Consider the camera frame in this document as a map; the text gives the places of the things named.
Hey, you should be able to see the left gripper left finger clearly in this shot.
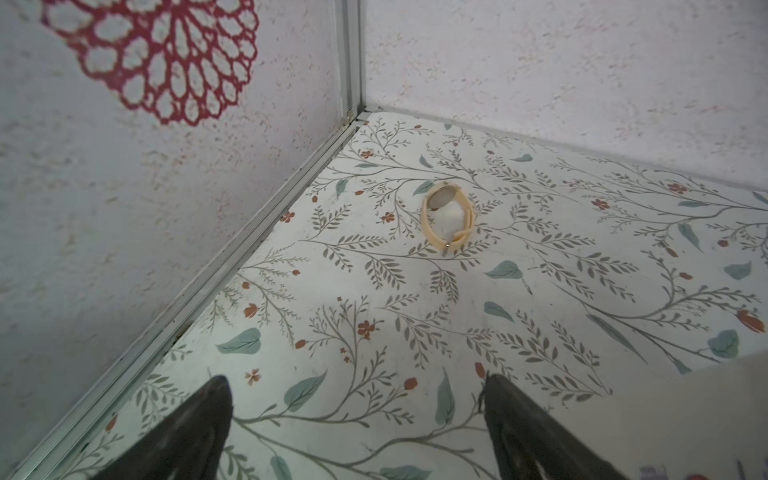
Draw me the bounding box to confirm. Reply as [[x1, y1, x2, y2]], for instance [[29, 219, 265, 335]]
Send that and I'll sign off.
[[95, 375, 233, 479]]

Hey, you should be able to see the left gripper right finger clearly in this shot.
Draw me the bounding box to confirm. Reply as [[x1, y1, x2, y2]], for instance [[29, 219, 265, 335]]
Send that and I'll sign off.
[[478, 374, 625, 479]]

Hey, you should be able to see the white paper bag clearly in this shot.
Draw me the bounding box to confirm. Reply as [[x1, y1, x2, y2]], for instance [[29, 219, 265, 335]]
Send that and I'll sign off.
[[555, 352, 767, 479]]

